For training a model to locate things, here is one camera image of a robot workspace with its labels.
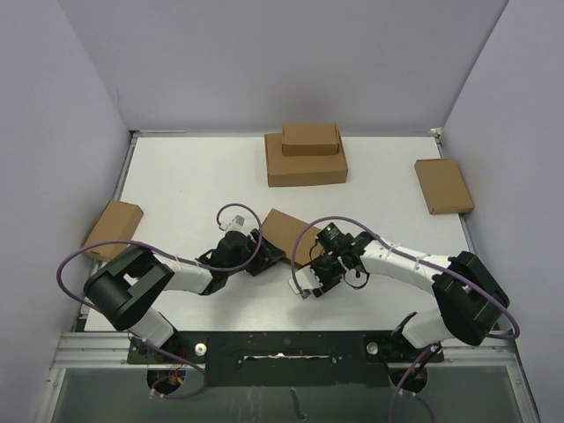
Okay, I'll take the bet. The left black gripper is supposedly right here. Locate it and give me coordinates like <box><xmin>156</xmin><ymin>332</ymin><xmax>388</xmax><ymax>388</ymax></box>
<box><xmin>226</xmin><ymin>229</ymin><xmax>284</xmax><ymax>276</ymax></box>

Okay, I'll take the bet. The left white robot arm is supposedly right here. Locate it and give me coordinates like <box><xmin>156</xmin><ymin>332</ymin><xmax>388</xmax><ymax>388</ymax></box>
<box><xmin>83</xmin><ymin>229</ymin><xmax>286</xmax><ymax>362</ymax></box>

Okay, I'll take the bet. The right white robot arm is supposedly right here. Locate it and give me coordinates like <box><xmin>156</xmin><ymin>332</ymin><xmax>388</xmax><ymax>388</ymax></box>
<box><xmin>295</xmin><ymin>223</ymin><xmax>510</xmax><ymax>360</ymax></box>

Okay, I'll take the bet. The large closed cardboard box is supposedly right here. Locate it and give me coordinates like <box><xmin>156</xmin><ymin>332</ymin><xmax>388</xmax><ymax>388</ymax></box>
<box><xmin>264</xmin><ymin>133</ymin><xmax>348</xmax><ymax>188</ymax></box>

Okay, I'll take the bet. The small closed cardboard box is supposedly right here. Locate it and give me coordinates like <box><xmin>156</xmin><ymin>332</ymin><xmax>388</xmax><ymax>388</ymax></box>
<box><xmin>282</xmin><ymin>123</ymin><xmax>339</xmax><ymax>157</ymax></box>

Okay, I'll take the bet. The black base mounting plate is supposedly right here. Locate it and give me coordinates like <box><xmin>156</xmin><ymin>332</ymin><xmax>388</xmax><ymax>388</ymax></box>
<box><xmin>127</xmin><ymin>330</ymin><xmax>444</xmax><ymax>394</ymax></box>

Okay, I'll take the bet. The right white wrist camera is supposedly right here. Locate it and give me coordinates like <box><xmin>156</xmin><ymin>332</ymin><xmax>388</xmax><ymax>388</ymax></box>
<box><xmin>287</xmin><ymin>266</ymin><xmax>322</xmax><ymax>299</ymax></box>

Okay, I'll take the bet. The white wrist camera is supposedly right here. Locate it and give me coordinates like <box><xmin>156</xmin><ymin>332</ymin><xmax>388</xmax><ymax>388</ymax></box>
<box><xmin>219</xmin><ymin>215</ymin><xmax>245</xmax><ymax>233</ymax></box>
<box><xmin>287</xmin><ymin>266</ymin><xmax>322</xmax><ymax>299</ymax></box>

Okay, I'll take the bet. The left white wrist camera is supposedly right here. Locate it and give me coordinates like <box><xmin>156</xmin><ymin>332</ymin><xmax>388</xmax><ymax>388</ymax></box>
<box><xmin>219</xmin><ymin>215</ymin><xmax>245</xmax><ymax>233</ymax></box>

